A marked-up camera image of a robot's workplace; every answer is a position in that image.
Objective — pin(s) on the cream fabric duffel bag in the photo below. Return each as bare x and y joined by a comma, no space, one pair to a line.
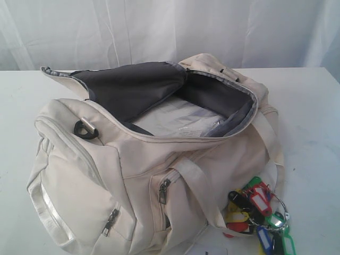
102,185

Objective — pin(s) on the colourful key tag bunch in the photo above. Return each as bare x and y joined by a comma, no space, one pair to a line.
257,210

